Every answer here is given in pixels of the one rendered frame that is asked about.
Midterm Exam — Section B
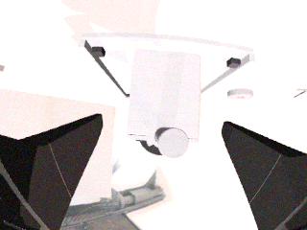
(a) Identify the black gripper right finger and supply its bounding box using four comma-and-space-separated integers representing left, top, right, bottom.
222, 120, 307, 230

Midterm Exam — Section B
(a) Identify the grey cylinder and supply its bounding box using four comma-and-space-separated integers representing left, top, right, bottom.
153, 127, 189, 160

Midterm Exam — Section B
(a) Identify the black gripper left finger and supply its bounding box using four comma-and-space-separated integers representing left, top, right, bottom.
0, 114, 104, 230

